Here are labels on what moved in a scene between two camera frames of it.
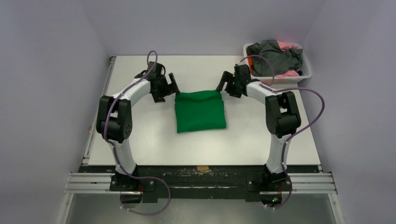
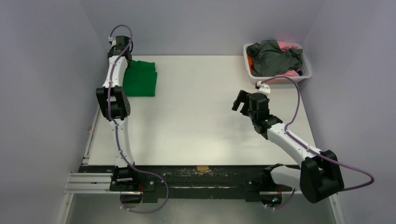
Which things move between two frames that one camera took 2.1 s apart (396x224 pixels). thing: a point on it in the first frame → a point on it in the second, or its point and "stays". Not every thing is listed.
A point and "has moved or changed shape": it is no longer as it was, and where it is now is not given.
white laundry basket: [306, 73] stays
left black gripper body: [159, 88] → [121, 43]
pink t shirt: [285, 45] stays
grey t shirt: [281, 61] stays
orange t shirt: [251, 63] stays
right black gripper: [229, 84] → [245, 105]
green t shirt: [200, 111] has moved or changed shape
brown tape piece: [202, 168] stays
